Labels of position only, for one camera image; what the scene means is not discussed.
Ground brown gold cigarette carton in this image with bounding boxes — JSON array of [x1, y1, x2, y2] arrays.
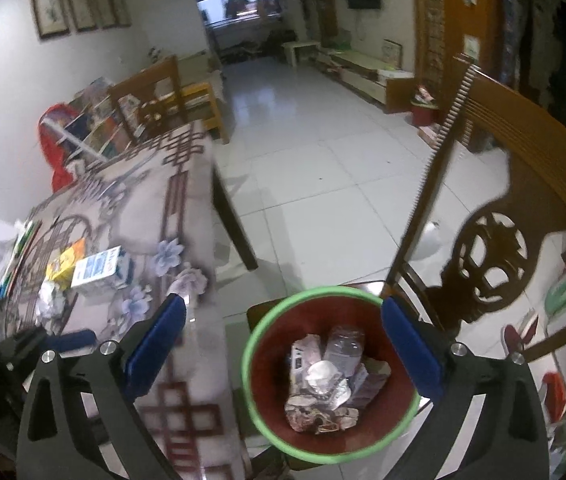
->
[[347, 358, 391, 410]]

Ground printed newspaper ball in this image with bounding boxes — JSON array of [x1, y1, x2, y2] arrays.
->
[[284, 396, 360, 434]]

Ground crumpled white paper ball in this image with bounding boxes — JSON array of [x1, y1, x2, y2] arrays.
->
[[34, 280, 66, 320]]

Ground yellow orange snack box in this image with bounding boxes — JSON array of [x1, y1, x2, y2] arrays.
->
[[45, 237, 85, 286]]

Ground white blue milk carton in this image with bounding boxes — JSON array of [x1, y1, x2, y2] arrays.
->
[[70, 246, 134, 294]]

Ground green red folders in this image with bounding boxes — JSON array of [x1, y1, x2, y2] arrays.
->
[[0, 220, 42, 300]]

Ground clear plastic water bottle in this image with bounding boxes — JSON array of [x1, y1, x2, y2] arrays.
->
[[323, 325, 364, 377]]

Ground silver crumpled foil carton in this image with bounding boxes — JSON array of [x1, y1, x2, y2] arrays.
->
[[304, 361, 351, 411]]

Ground red bin green rim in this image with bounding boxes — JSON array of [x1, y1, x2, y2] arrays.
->
[[242, 286, 420, 465]]

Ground wooden chair near right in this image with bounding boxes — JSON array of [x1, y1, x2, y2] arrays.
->
[[385, 54, 566, 335]]

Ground red cloth bag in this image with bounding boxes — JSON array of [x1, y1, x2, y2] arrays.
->
[[38, 103, 78, 193]]

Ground white magazine rack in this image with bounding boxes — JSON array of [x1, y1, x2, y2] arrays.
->
[[44, 77, 138, 166]]

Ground wooden dining chair far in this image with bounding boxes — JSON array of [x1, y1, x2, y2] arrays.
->
[[107, 55, 190, 145]]

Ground small cardboard floor box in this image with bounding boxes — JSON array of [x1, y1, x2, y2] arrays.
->
[[417, 124, 440, 148]]

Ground red flower pot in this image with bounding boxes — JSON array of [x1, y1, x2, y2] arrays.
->
[[411, 84, 439, 127]]

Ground small white stool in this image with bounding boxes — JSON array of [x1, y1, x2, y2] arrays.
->
[[283, 40, 321, 68]]

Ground low tv cabinet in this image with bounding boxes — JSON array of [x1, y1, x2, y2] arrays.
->
[[314, 48, 416, 114]]

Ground framed wall pictures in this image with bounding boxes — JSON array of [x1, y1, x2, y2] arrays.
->
[[30, 0, 132, 41]]

